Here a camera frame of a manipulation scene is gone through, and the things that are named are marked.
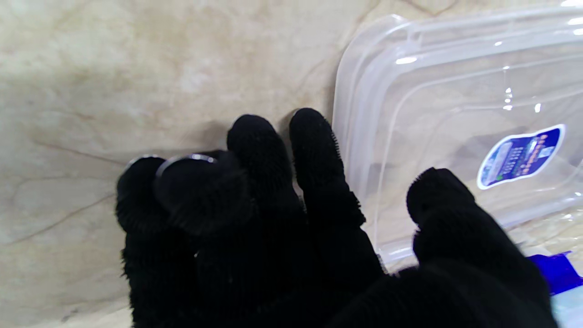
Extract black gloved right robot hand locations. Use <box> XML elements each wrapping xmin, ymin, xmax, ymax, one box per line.
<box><xmin>115</xmin><ymin>108</ymin><xmax>559</xmax><ymax>328</ymax></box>

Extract clear plastic crate lid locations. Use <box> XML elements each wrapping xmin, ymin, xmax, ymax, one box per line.
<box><xmin>331</xmin><ymin>5</ymin><xmax>583</xmax><ymax>268</ymax></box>

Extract clear plastic crate blue clips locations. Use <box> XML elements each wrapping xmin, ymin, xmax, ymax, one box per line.
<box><xmin>526</xmin><ymin>251</ymin><xmax>583</xmax><ymax>297</ymax></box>

